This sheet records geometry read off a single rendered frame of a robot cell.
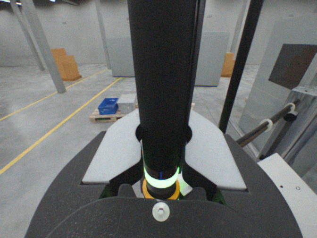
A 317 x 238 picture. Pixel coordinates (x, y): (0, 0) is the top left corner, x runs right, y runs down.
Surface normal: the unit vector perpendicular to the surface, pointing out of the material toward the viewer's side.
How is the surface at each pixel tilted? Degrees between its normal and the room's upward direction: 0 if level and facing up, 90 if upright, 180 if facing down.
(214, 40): 90
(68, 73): 90
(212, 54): 90
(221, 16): 90
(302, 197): 50
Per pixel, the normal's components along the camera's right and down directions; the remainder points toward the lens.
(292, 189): -0.77, -0.56
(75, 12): -0.07, 0.53
